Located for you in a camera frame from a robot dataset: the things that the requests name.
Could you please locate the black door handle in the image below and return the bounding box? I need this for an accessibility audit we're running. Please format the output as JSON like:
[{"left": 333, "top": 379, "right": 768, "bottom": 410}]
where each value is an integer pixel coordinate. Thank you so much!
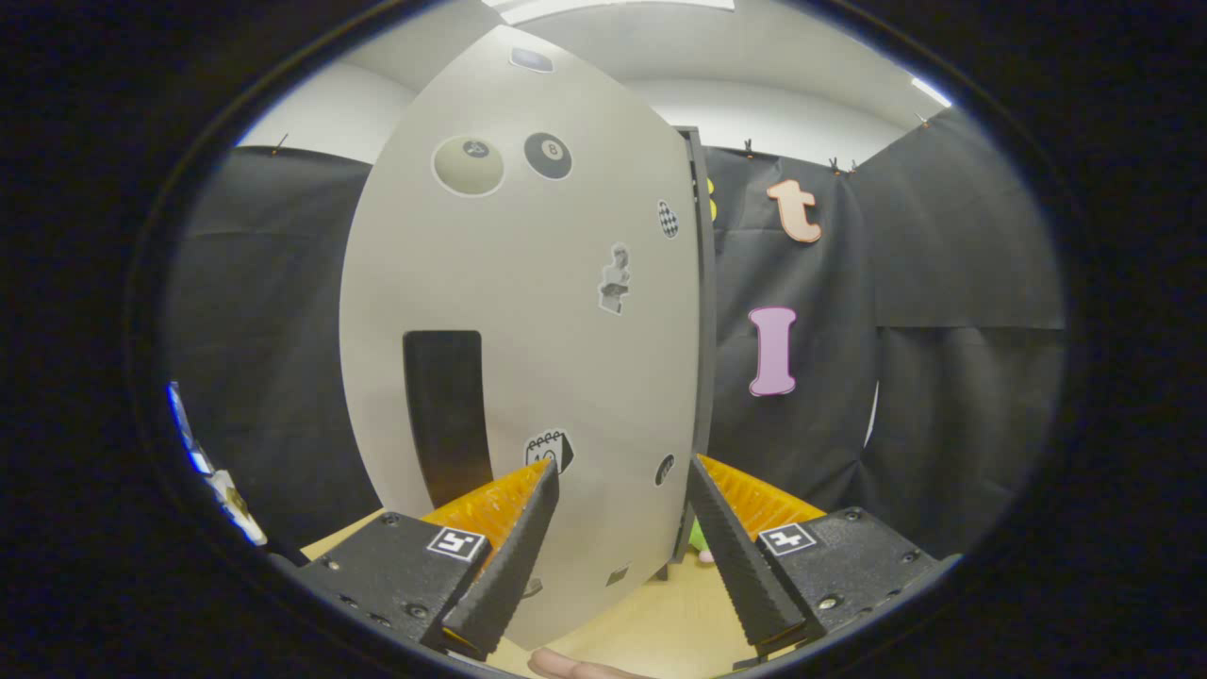
[{"left": 403, "top": 330, "right": 495, "bottom": 510}]

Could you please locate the black backdrop cloth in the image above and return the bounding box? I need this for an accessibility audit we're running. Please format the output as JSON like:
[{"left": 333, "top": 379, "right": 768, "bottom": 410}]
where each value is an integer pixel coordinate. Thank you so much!
[{"left": 165, "top": 106, "right": 1068, "bottom": 557}]

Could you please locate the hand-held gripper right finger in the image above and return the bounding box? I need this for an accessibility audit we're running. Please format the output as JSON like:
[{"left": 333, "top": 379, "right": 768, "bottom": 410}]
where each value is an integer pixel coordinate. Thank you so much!
[{"left": 686, "top": 455, "right": 963, "bottom": 659}]

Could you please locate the long ceiling light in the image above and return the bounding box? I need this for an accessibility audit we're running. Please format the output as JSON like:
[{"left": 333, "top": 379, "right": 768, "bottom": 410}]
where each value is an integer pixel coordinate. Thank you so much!
[{"left": 486, "top": 0, "right": 736, "bottom": 25}]

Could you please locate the beige shoe cabinet door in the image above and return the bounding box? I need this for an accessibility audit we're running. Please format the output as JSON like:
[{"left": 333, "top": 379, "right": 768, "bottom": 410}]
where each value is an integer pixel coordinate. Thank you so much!
[{"left": 338, "top": 24, "right": 703, "bottom": 652}]

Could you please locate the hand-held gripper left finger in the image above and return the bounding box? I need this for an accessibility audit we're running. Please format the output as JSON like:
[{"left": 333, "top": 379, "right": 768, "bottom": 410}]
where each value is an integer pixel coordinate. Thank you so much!
[{"left": 300, "top": 459, "right": 560, "bottom": 661}]

